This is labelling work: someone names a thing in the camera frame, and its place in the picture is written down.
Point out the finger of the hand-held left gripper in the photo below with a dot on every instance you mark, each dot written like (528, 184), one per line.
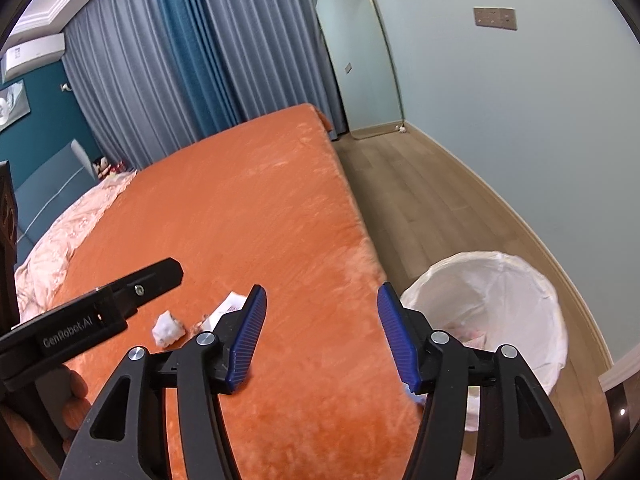
(7, 260)
(150, 280)

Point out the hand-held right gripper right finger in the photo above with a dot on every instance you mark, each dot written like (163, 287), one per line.
(400, 340)

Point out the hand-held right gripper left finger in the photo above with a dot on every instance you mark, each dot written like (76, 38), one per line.
(247, 340)

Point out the white paper card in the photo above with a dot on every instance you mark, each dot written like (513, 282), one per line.
(222, 310)

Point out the white cloth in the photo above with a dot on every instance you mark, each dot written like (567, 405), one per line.
(167, 329)

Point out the bin with white bag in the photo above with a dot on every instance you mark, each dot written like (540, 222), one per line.
(500, 300)

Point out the person's left hand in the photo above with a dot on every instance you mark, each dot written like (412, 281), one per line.
(76, 392)

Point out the pink quilt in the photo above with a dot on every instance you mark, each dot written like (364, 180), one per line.
(65, 230)

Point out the blue padded headboard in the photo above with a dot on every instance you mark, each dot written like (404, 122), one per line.
(50, 185)

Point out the orange plush blanket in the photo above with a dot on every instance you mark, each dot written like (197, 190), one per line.
(250, 210)

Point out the stuffed toy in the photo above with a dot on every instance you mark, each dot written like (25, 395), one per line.
(103, 166)

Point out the white air conditioner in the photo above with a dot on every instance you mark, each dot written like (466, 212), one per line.
(35, 55)

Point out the grey curtain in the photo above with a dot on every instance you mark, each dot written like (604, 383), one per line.
(110, 60)
(270, 35)

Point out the blue curtain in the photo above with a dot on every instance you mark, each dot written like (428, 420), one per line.
(190, 35)

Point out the standing mirror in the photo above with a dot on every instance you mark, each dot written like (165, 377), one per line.
(355, 60)

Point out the wall picture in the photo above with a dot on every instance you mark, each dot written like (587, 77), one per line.
(10, 105)

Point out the wall hook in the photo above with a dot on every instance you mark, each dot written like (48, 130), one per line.
(66, 88)

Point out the brown wall switch panel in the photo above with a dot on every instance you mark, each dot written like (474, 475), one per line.
(495, 18)

